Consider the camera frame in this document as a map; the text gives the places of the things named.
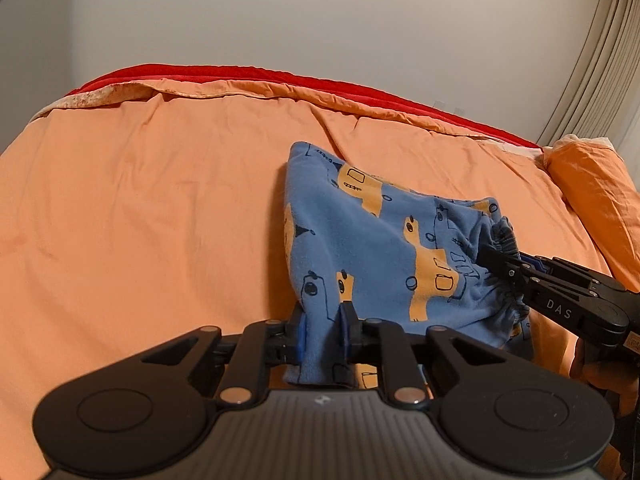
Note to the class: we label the beige pleated curtain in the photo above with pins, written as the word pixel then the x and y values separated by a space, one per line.
pixel 602 94

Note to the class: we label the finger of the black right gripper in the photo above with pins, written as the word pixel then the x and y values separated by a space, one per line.
pixel 571 272
pixel 517 275

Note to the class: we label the red bed sheet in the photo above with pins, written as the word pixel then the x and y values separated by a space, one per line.
pixel 202 74

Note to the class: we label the person's right hand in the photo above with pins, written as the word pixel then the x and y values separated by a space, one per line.
pixel 619 378

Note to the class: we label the orange pillow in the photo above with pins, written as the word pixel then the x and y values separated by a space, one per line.
pixel 598 187

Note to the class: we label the white wall socket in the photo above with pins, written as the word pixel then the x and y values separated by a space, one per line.
pixel 444 107

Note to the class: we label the orange duvet cover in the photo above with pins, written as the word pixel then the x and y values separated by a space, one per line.
pixel 137 212

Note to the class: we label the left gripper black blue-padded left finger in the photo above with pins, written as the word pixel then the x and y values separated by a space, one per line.
pixel 147 412

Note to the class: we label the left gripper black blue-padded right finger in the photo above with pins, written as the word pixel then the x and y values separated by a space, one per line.
pixel 498 410

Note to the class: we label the white door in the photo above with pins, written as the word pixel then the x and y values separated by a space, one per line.
pixel 36 64

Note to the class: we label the blue pants with orange cars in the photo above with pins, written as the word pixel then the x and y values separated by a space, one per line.
pixel 394 254

